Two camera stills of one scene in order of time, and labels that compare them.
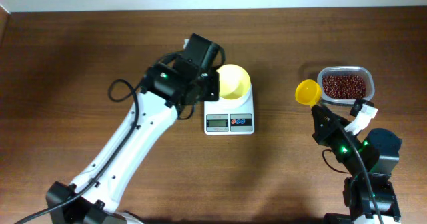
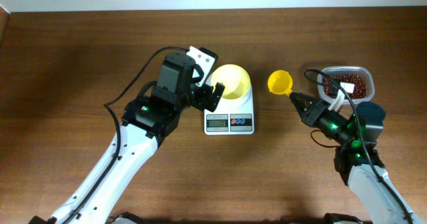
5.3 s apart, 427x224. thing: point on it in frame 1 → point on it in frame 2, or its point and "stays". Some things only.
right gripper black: (323, 130) → (311, 115)
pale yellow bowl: (234, 82) stays
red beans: (343, 87) stays
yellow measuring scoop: (307, 92) → (281, 82)
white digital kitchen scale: (230, 116) stays
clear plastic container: (343, 85) stays
